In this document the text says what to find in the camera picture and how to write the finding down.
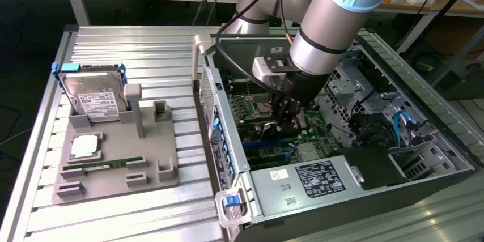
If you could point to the blue expansion slot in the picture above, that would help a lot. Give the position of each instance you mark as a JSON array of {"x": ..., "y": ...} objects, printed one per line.
[{"x": 257, "y": 144}]

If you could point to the blue case latch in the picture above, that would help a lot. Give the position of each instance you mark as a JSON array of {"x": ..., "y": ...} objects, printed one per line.
[{"x": 231, "y": 201}]

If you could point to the black graphics card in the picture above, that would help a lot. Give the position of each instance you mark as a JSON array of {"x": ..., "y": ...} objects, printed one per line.
[{"x": 264, "y": 131}]

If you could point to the CPU socket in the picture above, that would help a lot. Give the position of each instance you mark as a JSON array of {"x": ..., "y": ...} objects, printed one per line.
[{"x": 259, "y": 108}]

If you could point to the grey printed parts rack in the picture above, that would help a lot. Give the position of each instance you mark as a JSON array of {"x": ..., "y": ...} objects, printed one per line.
[{"x": 120, "y": 145}]

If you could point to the green RAM stick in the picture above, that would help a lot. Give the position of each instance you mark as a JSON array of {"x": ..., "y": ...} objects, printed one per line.
[{"x": 109, "y": 165}]

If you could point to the grey power supply unit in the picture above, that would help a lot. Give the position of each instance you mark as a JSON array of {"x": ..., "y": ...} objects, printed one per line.
[{"x": 272, "y": 193}]

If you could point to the grey disk bay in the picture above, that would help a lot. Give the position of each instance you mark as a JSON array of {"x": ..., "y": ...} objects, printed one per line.
[{"x": 419, "y": 165}]

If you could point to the black open PC case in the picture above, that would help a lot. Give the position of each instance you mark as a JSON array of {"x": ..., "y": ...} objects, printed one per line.
[{"x": 340, "y": 216}]

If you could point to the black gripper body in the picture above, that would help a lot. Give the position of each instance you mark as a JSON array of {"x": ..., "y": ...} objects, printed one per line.
[{"x": 304, "y": 87}]

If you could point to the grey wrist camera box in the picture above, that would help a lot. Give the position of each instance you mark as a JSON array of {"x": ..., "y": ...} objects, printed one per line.
[{"x": 264, "y": 72}]

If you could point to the silver hard disk drive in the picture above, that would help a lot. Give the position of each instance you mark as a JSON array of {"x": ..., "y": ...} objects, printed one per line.
[{"x": 95, "y": 89}]

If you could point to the black plastic shroud box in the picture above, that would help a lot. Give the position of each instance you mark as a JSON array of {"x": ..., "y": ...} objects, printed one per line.
[{"x": 377, "y": 168}]

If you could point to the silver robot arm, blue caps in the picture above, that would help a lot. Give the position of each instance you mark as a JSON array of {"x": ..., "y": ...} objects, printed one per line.
[{"x": 328, "y": 12}]

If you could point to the green motherboard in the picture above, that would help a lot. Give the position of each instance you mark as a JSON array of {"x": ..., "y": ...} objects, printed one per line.
[{"x": 317, "y": 128}]

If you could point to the blue-railed hard drive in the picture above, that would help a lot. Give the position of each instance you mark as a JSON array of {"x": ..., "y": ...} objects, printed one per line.
[{"x": 68, "y": 68}]

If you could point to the silver chipset heatsink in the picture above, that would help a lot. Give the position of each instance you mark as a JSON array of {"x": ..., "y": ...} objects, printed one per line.
[{"x": 312, "y": 152}]

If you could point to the silver CPU chip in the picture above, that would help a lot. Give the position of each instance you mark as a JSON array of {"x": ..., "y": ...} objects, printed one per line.
[{"x": 84, "y": 147}]

